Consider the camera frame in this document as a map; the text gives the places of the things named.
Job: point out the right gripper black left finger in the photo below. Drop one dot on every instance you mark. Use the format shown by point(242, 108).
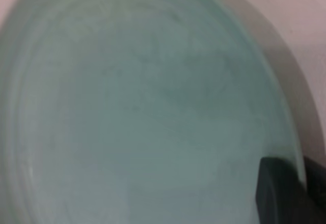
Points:
point(280, 196)

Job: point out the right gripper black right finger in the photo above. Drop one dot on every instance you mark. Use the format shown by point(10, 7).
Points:
point(318, 196)

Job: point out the green round plate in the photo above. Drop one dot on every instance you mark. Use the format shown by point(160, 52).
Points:
point(140, 107)

